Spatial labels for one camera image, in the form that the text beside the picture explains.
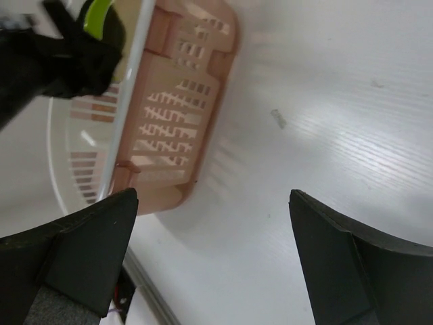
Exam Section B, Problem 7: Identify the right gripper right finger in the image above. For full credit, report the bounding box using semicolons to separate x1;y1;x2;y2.
289;190;432;324

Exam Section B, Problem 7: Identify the lime green plate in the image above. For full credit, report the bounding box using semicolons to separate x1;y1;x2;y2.
79;0;113;41

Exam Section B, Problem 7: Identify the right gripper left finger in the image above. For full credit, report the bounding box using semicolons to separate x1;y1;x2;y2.
1;188;138;324

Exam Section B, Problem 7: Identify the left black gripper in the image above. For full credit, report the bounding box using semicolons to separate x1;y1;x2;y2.
1;1;126;127

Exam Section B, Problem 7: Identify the aluminium rail front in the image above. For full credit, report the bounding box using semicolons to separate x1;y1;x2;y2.
122;247;181;325

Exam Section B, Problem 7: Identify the grey tape scrap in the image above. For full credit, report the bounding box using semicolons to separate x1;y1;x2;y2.
271;109;287;129

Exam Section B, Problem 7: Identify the pink white dish rack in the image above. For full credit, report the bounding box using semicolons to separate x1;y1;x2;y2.
47;1;238;215

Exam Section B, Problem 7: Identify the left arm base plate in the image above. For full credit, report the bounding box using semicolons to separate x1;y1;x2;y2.
113;267;137;324

